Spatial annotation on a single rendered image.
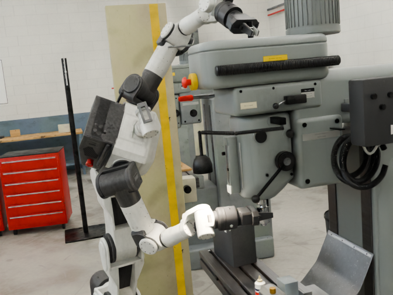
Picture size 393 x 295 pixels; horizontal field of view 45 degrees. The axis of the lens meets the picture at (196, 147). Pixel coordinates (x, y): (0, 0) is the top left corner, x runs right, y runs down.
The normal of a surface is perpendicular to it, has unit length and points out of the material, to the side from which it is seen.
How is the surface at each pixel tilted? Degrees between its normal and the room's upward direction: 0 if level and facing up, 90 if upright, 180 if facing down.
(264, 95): 90
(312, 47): 90
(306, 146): 90
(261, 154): 90
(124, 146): 58
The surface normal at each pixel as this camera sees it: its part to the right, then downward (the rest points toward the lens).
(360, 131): -0.96, 0.12
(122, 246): 0.48, -0.07
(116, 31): 0.27, 0.12
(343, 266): -0.89, -0.34
